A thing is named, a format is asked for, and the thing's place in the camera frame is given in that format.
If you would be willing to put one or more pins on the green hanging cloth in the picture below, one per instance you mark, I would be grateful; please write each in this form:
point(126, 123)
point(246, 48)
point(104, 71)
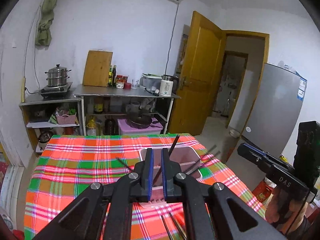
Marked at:
point(43, 36)

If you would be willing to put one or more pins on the low steel shelf cabinet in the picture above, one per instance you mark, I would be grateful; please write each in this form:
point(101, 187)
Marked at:
point(39, 116)

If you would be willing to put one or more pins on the silver refrigerator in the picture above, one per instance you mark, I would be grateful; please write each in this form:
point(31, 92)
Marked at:
point(275, 110)

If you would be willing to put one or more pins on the pink utensil basket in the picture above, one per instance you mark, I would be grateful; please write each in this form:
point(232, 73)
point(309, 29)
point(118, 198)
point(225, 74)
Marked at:
point(185, 156)

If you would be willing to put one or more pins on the purple storage box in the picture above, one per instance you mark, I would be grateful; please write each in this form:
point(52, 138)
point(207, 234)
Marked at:
point(126, 127)

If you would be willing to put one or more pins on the steel steamer pot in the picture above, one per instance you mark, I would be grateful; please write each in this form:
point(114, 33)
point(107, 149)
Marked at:
point(57, 76)

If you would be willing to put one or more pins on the black chopstick silver patterned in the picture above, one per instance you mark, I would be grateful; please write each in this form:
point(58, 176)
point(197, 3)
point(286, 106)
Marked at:
point(157, 176)

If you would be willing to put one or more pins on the yellow power strip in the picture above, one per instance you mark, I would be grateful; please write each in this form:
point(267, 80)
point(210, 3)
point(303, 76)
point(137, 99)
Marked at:
point(23, 89)

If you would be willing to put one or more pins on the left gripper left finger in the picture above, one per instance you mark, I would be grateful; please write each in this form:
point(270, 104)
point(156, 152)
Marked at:
point(104, 211)

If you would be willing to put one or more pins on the portable gas stove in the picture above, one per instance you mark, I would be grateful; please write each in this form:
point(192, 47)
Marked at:
point(59, 91)

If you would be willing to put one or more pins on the clear plastic container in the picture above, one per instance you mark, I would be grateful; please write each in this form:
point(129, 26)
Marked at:
point(151, 82)

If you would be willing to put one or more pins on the plaid tablecloth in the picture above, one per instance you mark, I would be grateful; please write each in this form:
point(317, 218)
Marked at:
point(69, 164)

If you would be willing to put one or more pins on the red lid sauce jar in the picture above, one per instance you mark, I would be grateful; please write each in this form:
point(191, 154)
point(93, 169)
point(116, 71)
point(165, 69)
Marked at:
point(119, 82)

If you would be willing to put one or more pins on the black wok pan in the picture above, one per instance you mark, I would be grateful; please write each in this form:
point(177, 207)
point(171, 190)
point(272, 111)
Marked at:
point(142, 121)

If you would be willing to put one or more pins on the small pink basket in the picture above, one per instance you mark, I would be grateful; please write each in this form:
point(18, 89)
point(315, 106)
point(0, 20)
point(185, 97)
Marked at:
point(66, 119)

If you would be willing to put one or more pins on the wooden cutting board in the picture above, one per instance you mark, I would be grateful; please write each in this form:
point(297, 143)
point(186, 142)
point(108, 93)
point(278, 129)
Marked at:
point(97, 68)

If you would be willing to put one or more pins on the wooden door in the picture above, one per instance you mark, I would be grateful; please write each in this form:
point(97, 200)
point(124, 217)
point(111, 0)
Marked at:
point(199, 76)

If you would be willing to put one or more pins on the dark oil bottle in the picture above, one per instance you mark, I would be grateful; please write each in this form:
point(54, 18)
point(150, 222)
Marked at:
point(114, 73)

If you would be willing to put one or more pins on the white electric kettle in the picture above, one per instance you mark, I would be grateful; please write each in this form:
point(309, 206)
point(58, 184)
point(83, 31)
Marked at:
point(167, 85)

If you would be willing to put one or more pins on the person's right hand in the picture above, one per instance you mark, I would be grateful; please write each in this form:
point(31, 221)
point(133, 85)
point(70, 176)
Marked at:
point(297, 209)

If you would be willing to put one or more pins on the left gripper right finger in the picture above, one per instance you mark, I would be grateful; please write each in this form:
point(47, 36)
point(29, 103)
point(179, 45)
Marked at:
point(212, 211)

